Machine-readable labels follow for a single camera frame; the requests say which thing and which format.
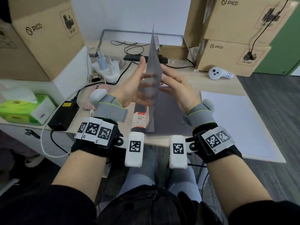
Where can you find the person's left hand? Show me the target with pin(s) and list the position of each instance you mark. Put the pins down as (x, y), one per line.
(127, 87)

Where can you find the person's right hand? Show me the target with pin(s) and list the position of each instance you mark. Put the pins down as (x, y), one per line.
(184, 93)

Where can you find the person's left thumb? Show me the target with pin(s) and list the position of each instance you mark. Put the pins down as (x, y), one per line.
(142, 67)

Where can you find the person's left forearm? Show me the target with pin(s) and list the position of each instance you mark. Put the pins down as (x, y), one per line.
(84, 168)

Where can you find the person's right forearm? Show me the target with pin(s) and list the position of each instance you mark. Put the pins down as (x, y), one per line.
(234, 182)

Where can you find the black flat device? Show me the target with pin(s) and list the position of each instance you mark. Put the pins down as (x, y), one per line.
(132, 57)

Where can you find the white power strip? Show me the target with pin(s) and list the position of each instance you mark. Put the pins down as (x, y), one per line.
(111, 71)

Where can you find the light blue charger plug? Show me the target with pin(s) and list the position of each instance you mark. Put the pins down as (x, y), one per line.
(102, 63)

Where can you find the pink phone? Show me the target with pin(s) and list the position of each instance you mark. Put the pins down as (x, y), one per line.
(97, 87)

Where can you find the grey wrist band white tracker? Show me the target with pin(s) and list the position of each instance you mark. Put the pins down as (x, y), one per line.
(109, 107)
(201, 115)

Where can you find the small red white box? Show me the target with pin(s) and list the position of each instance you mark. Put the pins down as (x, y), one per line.
(139, 120)

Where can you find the grey desk mat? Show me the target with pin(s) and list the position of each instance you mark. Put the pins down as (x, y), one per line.
(171, 114)

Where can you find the plain tall cardboard box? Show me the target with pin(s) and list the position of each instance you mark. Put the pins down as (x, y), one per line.
(194, 21)

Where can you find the white cabinet block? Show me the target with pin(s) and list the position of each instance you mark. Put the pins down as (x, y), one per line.
(68, 77)

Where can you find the white handheld controller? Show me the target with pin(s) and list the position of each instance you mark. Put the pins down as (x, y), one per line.
(216, 73)

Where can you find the cardboard box red stamp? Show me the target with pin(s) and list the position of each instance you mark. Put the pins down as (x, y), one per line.
(229, 57)

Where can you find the black power adapter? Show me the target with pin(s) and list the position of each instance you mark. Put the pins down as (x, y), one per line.
(63, 115)

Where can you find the large cardboard box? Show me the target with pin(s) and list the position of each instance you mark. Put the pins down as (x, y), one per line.
(42, 37)

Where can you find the person's grey jeans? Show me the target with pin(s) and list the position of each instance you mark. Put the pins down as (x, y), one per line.
(140, 175)

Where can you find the white paper sheet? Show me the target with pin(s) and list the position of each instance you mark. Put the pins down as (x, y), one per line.
(243, 124)

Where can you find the green tissue box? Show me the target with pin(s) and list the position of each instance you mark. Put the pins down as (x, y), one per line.
(25, 110)

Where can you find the person's black jacket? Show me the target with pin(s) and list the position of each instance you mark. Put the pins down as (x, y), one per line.
(145, 208)

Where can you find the white shoe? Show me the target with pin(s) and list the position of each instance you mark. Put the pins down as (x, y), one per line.
(34, 161)

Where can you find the black wrist mount marker tags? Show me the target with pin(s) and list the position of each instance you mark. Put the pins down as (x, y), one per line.
(98, 135)
(216, 144)

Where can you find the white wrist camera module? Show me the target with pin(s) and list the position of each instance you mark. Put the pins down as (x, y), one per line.
(178, 152)
(134, 149)

